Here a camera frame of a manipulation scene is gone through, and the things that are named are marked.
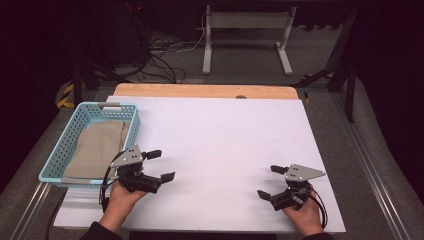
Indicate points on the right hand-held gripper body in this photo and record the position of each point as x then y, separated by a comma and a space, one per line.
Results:
300, 173

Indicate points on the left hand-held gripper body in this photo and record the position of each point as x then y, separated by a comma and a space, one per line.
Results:
128, 158

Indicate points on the beige pants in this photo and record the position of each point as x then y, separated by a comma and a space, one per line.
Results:
96, 150

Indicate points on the light blue plastic basket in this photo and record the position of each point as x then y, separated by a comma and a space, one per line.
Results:
71, 133

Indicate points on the person's left hand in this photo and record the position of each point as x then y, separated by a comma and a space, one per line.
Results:
121, 203

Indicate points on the person's right hand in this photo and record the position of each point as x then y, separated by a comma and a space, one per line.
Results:
305, 220

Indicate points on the white table board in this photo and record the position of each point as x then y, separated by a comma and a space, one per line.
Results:
233, 140

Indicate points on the person's right dark sleeve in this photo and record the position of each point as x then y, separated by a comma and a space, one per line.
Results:
318, 237

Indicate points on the person's dark sleeve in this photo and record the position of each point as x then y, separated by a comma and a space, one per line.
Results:
98, 233
318, 237

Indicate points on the wooden table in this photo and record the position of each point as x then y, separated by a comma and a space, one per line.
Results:
200, 90

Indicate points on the person's left dark sleeve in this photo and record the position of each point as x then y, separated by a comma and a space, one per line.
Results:
98, 233

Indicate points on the yellow black hazard tape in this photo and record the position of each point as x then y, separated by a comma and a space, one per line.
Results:
66, 95

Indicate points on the black metal stand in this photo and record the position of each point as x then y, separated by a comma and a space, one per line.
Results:
349, 96

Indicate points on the aluminium rail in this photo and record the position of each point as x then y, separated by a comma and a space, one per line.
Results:
370, 173
30, 213

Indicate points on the white metal stand frame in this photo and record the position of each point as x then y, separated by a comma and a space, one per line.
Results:
246, 20

